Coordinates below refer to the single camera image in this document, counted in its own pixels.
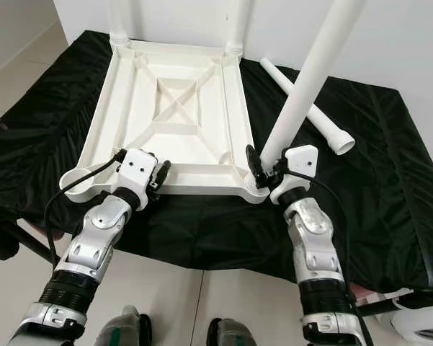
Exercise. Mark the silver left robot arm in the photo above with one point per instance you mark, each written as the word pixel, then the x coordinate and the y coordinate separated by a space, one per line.
pixel 97 238

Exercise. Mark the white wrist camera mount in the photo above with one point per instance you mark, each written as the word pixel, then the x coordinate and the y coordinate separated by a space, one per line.
pixel 138 169
pixel 302 158

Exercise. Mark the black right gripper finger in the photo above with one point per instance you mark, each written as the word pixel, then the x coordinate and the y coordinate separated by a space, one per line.
pixel 256 164

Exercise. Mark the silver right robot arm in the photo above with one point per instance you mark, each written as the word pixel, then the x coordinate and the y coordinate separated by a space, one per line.
pixel 317 245

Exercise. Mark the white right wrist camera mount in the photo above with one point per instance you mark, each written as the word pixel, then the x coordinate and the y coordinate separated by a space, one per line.
pixel 302 158

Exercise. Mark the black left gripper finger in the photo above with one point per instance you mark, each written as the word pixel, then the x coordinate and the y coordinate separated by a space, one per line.
pixel 163 171

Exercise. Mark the black cloth table cover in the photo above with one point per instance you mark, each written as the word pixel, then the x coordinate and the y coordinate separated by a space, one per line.
pixel 382 216

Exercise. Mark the grey left robot leg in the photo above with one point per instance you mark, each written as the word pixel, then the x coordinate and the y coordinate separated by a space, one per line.
pixel 126 330

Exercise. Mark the black metal table leg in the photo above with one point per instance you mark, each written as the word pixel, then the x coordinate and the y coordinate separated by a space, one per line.
pixel 385 306
pixel 37 244

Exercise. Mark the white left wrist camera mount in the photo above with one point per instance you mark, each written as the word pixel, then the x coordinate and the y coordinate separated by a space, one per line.
pixel 138 169

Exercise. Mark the white dome-shaped appliance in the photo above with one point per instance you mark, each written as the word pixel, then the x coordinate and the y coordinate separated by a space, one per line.
pixel 421 317

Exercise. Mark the white plastic children table top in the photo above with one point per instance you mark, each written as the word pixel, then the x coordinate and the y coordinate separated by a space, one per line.
pixel 115 130

